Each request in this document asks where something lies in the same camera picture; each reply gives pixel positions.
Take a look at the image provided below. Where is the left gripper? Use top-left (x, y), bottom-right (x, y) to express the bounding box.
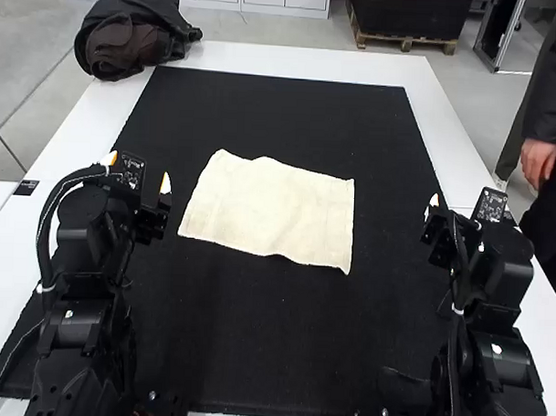
top-left (97, 150), bottom-right (175, 247)

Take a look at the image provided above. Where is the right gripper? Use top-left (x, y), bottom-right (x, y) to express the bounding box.
top-left (418, 192), bottom-right (527, 275)

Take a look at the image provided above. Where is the pale towel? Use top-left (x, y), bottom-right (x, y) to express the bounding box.
top-left (175, 146), bottom-right (358, 276)

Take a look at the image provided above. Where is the black jacket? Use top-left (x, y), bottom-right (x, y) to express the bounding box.
top-left (72, 0), bottom-right (205, 85)

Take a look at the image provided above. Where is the person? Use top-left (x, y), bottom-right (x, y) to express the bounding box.
top-left (488, 0), bottom-right (556, 315)

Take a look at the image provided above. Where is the metal-framed cart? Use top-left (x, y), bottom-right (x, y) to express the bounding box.
top-left (471, 0), bottom-right (539, 76)

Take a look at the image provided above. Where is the wooden pallet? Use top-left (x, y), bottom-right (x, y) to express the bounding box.
top-left (345, 0), bottom-right (459, 57)

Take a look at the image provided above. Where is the black mat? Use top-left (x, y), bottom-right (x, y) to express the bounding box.
top-left (0, 59), bottom-right (484, 416)

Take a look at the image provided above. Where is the black crate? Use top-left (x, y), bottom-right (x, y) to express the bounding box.
top-left (345, 0), bottom-right (472, 40)

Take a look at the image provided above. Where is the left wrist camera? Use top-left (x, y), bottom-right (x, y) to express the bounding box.
top-left (117, 150), bottom-right (149, 192)

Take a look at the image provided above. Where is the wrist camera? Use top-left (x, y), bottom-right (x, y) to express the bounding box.
top-left (471, 185), bottom-right (517, 225)
top-left (117, 150), bottom-right (149, 192)

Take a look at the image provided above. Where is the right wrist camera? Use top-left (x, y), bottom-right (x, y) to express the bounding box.
top-left (471, 185), bottom-right (517, 225)

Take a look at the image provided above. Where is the black cable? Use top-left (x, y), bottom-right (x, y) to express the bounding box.
top-left (0, 160), bottom-right (110, 416)
top-left (437, 209), bottom-right (479, 416)

